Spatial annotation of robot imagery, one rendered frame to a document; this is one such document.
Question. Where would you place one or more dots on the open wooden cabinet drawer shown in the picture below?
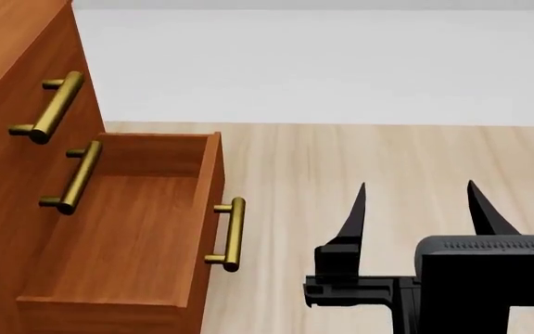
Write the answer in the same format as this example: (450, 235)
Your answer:
(132, 226)

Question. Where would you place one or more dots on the orange-brown wooden cabinet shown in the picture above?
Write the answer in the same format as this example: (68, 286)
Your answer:
(3, 48)

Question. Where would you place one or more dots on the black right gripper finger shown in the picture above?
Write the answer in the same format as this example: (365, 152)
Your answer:
(348, 250)
(486, 215)

